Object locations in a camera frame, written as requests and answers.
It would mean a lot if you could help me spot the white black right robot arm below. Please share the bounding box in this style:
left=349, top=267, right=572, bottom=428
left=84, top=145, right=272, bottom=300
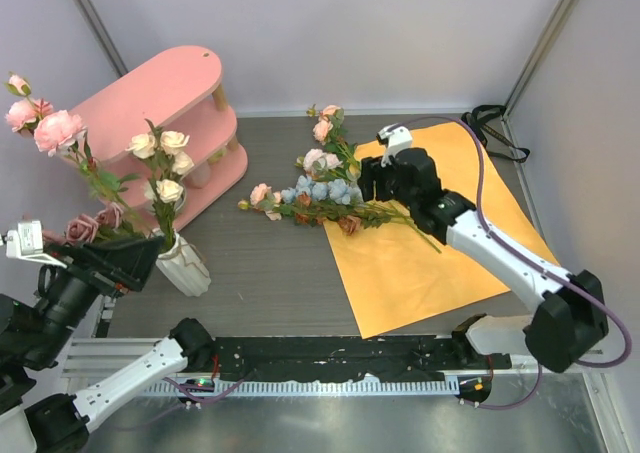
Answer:
left=358, top=148, right=609, bottom=373

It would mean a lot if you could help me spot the mauve rose flower stem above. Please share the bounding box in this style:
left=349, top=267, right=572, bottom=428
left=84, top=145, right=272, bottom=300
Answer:
left=42, top=203, right=145, bottom=245

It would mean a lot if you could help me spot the white slotted cable duct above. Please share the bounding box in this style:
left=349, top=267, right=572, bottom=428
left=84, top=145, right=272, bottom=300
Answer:
left=139, top=374, right=459, bottom=398

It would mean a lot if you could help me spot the large peach peony stem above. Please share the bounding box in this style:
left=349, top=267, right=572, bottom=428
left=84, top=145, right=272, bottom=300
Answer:
left=295, top=104, right=361, bottom=184

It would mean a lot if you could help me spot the orange yellow wrapping paper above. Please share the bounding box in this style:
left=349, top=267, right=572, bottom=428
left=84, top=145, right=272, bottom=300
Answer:
left=324, top=122, right=556, bottom=338

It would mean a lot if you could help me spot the pink faceted cup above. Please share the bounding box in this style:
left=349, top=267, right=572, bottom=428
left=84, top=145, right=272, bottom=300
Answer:
left=184, top=162, right=211, bottom=189

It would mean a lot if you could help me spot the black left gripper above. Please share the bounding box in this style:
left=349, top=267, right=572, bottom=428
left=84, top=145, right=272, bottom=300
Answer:
left=29, top=232, right=170, bottom=363

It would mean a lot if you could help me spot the white ribbed ceramic vase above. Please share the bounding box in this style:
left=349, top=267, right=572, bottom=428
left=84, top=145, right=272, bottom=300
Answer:
left=156, top=233, right=211, bottom=297

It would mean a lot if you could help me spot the pink three-tier shelf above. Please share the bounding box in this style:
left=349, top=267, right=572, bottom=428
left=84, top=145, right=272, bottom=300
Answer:
left=72, top=46, right=248, bottom=229

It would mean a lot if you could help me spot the small pink bud stem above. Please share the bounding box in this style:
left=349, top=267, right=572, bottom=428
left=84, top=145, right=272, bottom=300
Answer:
left=237, top=183, right=300, bottom=221

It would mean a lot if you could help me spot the beige bowl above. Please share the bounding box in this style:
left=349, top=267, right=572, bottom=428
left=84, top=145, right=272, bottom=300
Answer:
left=174, top=183, right=188, bottom=215

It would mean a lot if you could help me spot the aluminium frame rail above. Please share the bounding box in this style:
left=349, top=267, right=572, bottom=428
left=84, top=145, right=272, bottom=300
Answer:
left=61, top=338, right=160, bottom=378

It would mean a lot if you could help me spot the rust brown rose stem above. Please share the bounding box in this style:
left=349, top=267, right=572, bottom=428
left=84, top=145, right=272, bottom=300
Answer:
left=292, top=192, right=416, bottom=237

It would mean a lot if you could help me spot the pink rose flower stem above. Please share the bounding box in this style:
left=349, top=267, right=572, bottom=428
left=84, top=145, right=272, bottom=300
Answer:
left=3, top=72, right=151, bottom=235

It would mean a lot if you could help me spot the black ribbon strap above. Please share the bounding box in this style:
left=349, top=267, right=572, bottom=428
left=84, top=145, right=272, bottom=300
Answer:
left=459, top=104, right=531, bottom=163

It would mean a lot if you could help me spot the peach rose flower stem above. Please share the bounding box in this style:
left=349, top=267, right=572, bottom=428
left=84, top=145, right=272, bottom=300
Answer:
left=126, top=119, right=194, bottom=253

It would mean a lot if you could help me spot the green mug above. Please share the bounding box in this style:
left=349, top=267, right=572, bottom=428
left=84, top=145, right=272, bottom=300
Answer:
left=207, top=147, right=227, bottom=165

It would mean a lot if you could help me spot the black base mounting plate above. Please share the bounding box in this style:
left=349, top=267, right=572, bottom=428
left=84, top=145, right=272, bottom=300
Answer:
left=203, top=335, right=512, bottom=383

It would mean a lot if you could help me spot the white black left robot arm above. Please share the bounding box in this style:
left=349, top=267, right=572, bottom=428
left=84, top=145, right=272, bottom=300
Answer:
left=1, top=223, right=214, bottom=452

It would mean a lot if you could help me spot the blue flower stem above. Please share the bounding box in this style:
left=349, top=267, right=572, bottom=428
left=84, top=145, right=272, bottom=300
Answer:
left=291, top=176, right=441, bottom=253

